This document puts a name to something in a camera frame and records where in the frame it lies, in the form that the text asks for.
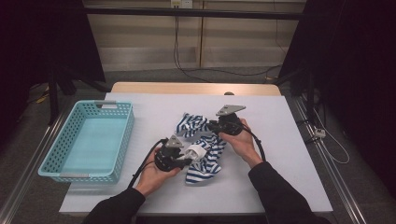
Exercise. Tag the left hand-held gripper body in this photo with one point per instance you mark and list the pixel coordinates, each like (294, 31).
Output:
(166, 158)

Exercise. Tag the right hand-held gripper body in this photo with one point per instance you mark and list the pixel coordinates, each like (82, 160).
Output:
(230, 124)

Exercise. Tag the blue white striped baby romper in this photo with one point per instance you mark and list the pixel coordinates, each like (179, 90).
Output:
(205, 165)

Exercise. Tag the light blue plastic basket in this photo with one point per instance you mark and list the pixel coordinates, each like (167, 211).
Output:
(93, 146)

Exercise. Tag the person's left hand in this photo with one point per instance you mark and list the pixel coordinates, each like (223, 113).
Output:
(152, 179)

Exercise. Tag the person's right hand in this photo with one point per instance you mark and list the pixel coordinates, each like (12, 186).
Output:
(244, 144)

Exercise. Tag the dark round table grommet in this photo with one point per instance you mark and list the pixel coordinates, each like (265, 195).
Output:
(229, 93)

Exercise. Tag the black metal stand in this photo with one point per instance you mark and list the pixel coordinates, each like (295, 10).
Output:
(309, 93)
(53, 93)

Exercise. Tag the white power strip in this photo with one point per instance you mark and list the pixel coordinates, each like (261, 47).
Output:
(320, 133)

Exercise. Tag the black curtain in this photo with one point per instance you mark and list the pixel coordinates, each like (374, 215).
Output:
(37, 37)
(358, 62)

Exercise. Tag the metal floor rail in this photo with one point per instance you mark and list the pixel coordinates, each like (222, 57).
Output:
(28, 174)
(336, 174)

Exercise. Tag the white wall socket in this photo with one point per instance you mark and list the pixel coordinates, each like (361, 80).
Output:
(181, 3)

